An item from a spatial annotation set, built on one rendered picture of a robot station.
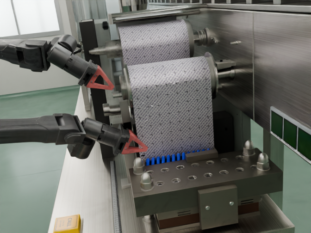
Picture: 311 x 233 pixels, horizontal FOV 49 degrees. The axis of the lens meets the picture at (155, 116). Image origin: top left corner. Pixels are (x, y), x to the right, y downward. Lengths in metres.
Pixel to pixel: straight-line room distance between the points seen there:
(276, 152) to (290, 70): 0.62
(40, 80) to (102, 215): 5.79
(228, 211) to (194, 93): 0.35
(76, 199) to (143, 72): 0.48
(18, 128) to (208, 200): 0.51
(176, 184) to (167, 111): 0.22
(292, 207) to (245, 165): 1.70
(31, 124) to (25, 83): 5.90
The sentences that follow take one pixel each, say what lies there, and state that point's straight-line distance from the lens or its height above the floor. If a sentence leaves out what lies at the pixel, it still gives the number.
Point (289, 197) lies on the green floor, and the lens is 2.77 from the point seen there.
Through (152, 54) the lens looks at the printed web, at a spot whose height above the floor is 1.31.
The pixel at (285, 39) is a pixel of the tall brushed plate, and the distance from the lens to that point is 0.79.
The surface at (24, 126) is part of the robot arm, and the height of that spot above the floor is 1.23.
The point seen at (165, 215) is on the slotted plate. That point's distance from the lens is 0.94.
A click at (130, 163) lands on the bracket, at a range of 1.15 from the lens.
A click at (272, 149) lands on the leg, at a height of 0.92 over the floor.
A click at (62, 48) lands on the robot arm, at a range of 1.02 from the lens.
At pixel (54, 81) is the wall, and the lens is 6.73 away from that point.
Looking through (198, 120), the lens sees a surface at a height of 1.13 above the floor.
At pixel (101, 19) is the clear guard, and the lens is 1.98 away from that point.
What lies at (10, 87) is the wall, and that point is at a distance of 6.90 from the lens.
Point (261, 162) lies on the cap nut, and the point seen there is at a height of 1.05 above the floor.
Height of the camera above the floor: 1.50
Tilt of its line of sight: 19 degrees down
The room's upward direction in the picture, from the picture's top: 6 degrees counter-clockwise
